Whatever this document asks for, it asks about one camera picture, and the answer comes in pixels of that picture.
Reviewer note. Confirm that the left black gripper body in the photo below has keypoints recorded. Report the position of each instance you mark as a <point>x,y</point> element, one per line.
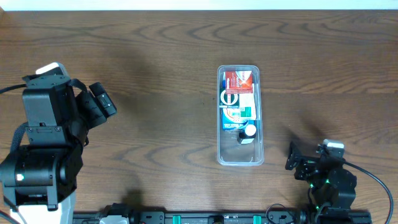
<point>85,104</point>

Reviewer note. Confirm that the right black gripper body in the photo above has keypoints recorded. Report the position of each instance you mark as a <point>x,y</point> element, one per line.
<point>302,162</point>

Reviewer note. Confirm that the dark bottle white cap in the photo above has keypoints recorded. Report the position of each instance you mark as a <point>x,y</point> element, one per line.
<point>247,135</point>

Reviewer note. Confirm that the white green medicine box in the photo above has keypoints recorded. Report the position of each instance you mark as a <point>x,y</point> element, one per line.
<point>247,105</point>

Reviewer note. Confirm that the blue cardboard box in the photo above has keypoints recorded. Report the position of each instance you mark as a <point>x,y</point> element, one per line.
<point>230,117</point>

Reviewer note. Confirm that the green round-logo box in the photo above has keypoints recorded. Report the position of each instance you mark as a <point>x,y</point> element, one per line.
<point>228,100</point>

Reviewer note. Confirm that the red medicine box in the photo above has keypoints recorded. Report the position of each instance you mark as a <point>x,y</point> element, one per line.
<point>238,82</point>

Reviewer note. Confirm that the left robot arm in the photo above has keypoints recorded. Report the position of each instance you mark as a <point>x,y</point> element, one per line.
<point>39,175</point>

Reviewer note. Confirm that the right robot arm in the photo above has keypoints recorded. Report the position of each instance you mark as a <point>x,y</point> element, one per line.
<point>332,188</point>

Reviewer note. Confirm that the clear plastic container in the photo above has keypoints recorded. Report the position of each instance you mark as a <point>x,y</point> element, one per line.
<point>229,151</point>

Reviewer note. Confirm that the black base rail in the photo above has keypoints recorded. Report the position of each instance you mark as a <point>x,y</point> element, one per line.
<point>121,213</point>

